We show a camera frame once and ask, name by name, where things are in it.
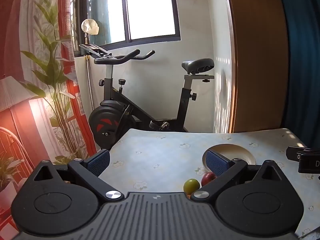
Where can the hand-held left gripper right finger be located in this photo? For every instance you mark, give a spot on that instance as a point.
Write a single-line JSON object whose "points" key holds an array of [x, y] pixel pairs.
{"points": [[217, 162]]}

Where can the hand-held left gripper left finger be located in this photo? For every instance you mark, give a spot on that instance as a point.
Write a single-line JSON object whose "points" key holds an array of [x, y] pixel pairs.
{"points": [[98, 160]]}

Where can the black exercise bike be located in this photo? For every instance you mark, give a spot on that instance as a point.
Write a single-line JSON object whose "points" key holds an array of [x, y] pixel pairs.
{"points": [[112, 120]]}

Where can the potted green plant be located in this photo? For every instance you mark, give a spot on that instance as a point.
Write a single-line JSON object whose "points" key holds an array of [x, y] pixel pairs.
{"points": [[25, 105]]}

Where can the floral tablecloth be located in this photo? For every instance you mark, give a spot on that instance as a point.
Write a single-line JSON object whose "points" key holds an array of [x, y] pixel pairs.
{"points": [[162, 160]]}

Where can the dark-framed window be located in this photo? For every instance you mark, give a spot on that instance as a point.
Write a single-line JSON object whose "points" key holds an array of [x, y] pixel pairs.
{"points": [[150, 10]]}

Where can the small green fruit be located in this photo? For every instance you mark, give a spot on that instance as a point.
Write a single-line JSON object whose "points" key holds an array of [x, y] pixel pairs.
{"points": [[191, 185]]}

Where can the small red apple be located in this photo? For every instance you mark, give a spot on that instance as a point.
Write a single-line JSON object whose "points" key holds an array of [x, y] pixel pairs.
{"points": [[207, 178]]}

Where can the blue curtain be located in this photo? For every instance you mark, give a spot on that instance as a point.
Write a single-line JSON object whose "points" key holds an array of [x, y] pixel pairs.
{"points": [[305, 55]]}

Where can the white wrapped fixture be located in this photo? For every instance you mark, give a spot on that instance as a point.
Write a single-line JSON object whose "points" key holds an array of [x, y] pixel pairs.
{"points": [[90, 27]]}

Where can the wooden door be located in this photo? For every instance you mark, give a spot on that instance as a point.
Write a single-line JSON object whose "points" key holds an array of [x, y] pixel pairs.
{"points": [[260, 55]]}

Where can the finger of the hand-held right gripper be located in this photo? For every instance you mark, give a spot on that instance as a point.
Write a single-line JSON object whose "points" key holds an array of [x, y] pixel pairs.
{"points": [[292, 153]]}

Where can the cream round plate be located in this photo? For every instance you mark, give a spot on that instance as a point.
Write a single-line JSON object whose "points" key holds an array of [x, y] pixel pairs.
{"points": [[240, 152]]}

